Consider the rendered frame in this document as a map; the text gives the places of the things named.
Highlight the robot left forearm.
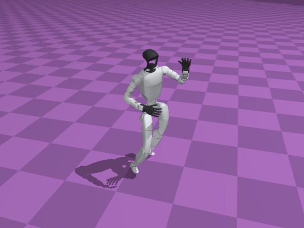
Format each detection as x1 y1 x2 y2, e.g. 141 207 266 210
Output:
180 71 189 81

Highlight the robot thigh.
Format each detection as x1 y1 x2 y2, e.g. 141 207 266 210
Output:
140 112 152 156
153 102 169 138

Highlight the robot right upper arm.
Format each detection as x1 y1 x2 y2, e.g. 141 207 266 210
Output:
124 73 143 98

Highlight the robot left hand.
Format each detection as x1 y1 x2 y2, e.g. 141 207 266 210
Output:
178 58 191 73

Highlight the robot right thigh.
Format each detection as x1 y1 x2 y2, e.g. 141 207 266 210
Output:
140 112 152 156

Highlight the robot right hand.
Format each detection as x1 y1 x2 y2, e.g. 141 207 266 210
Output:
140 104 161 117

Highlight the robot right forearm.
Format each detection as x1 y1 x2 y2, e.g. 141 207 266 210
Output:
123 95 143 111

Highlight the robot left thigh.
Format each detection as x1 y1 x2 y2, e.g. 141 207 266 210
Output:
153 102 169 138

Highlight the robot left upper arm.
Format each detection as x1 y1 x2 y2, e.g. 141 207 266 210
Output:
159 66 185 85

